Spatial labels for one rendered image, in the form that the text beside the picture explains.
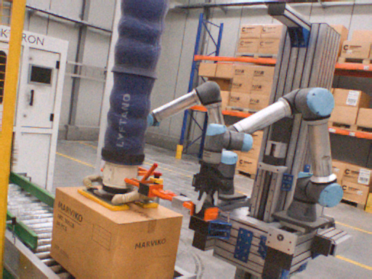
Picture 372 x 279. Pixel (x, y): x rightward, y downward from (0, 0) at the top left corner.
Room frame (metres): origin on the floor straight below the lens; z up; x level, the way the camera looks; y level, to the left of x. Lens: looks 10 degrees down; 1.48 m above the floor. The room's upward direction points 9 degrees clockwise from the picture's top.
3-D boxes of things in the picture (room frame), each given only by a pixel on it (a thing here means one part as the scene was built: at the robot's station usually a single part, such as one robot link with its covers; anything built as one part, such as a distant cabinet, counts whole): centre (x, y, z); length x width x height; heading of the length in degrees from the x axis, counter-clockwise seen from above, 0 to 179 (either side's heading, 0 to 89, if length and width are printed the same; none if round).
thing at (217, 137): (1.50, -0.14, 1.38); 0.09 x 0.08 x 0.11; 106
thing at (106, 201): (1.84, 0.35, 0.97); 0.34 x 0.10 x 0.05; 46
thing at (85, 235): (1.88, 0.28, 0.75); 0.60 x 0.40 x 0.40; 45
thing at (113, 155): (1.91, 0.28, 1.19); 0.23 x 0.23 x 0.04
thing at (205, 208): (1.48, -0.14, 1.08); 0.08 x 0.07 x 0.05; 46
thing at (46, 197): (2.89, 0.96, 0.60); 1.60 x 0.10 x 0.09; 46
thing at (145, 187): (1.73, 0.11, 1.08); 0.10 x 0.08 x 0.06; 136
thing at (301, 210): (1.79, -0.65, 1.09); 0.15 x 0.15 x 0.10
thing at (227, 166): (2.12, -0.28, 1.20); 0.13 x 0.12 x 0.14; 176
